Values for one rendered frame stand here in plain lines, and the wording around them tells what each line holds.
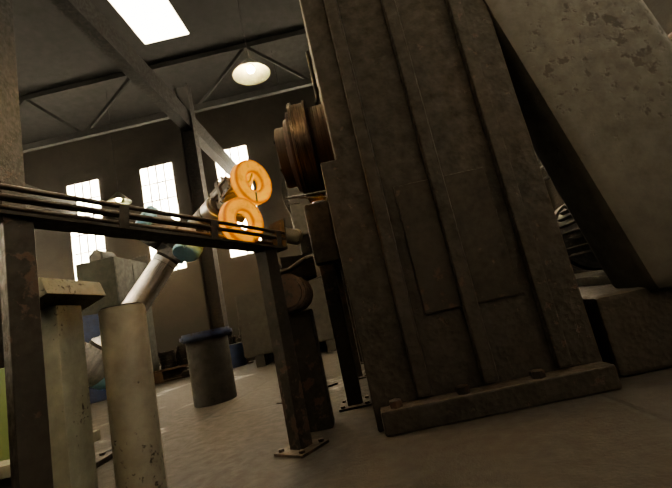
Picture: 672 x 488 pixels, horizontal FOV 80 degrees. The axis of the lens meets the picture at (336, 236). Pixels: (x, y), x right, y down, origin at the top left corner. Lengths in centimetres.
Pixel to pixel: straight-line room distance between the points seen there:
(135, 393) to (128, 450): 14
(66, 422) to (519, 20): 183
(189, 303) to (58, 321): 1157
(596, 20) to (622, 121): 37
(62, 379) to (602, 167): 168
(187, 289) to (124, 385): 1167
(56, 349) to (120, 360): 16
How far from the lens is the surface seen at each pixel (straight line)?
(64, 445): 133
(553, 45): 167
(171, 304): 1308
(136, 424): 127
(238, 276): 1237
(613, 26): 179
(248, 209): 132
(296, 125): 173
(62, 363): 132
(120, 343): 126
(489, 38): 164
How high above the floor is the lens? 38
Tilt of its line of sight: 10 degrees up
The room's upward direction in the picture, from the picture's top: 12 degrees counter-clockwise
